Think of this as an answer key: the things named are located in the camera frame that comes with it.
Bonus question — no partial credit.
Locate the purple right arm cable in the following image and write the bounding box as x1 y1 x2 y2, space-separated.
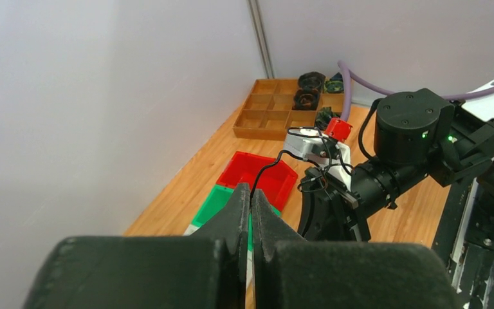
337 59 494 124

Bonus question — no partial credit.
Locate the wooden compartment tray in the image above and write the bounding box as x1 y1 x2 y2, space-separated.
233 79 344 141

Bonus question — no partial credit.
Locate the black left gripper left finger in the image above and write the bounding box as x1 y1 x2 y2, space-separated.
24 183 250 308

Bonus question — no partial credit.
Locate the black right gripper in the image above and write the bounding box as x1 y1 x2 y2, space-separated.
297 164 373 241

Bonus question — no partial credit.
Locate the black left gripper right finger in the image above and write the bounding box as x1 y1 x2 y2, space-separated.
251 190 462 308

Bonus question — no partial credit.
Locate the red plastic bin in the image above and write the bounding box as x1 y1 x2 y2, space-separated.
216 151 298 212

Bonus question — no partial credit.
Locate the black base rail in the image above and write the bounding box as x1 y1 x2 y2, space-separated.
432 182 494 308

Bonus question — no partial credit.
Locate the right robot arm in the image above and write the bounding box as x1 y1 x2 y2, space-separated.
286 86 494 241

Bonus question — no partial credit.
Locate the white plastic bin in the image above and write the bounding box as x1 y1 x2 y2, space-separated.
183 221 253 289

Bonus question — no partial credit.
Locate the rolled dark sock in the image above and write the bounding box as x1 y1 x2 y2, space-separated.
292 89 320 111
297 71 326 93
314 106 341 131
324 72 344 94

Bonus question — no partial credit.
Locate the green plastic bin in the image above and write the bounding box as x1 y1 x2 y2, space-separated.
190 184 282 252

